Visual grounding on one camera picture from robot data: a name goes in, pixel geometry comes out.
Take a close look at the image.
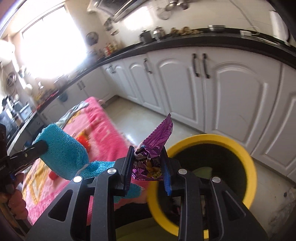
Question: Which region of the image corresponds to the purple snack wrapper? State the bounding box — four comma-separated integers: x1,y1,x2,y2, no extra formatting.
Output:
132,114,173,181

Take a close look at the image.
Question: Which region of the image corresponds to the blue knitted scrub cloth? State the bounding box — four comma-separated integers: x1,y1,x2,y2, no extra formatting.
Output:
33,123,143,204

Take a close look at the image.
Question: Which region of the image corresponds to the green trash in bin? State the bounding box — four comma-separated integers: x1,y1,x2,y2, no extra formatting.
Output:
192,167,212,180

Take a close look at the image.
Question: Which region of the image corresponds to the yellow black trash bin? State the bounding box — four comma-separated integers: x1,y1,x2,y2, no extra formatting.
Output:
146,133,258,239

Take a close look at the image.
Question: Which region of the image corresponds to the person left hand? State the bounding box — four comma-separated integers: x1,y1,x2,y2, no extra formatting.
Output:
1,173,28,220

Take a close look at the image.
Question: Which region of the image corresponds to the red cylindrical can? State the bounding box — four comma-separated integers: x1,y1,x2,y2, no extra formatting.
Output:
49,171,59,181

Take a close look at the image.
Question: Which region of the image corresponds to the pink cartoon fleece blanket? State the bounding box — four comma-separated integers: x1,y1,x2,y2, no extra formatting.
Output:
22,97,152,227

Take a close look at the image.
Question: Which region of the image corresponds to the red crumpled plastic bag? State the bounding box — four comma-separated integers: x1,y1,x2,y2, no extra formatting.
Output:
76,135,91,152

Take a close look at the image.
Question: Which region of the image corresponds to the light blue cloth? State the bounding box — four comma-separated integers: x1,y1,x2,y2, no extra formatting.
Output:
55,101,89,129

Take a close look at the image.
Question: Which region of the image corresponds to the teal hanging cup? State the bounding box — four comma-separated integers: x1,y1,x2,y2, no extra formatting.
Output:
58,92,68,103

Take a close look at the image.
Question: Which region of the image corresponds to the white cabinet door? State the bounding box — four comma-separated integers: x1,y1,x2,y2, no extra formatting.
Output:
200,47,280,152
147,47,205,132
123,55,165,114

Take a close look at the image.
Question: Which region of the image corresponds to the dark pot on counter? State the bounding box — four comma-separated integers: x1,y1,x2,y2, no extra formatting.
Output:
139,30,154,44

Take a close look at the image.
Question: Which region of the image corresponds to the steel teapot on counter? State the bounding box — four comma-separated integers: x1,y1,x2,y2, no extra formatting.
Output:
153,27,166,41

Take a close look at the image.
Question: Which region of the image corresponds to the ginger pile on counter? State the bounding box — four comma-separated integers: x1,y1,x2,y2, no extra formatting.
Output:
170,26,203,37

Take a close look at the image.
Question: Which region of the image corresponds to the steel bowl on counter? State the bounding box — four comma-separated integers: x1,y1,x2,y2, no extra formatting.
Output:
208,25,226,33

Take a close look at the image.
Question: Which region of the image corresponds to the hanging strainer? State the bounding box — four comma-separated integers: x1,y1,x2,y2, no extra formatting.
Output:
156,7,171,21

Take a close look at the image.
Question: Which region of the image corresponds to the black range hood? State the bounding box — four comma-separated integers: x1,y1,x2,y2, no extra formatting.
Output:
89,0,146,23

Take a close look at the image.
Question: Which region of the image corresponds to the hanging steel ladle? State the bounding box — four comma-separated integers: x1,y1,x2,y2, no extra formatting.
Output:
165,0,190,11

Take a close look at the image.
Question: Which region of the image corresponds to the black countertop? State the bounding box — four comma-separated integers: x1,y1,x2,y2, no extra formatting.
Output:
36,28,295,113

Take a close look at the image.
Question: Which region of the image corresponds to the white electric kettle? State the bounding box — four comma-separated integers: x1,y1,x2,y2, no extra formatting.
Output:
269,11,290,42

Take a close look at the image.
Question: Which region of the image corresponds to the small wall fan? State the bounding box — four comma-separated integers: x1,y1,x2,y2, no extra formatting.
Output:
86,32,99,46

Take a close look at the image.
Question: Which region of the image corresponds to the black power cable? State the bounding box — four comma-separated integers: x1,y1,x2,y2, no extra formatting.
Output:
229,0,261,35

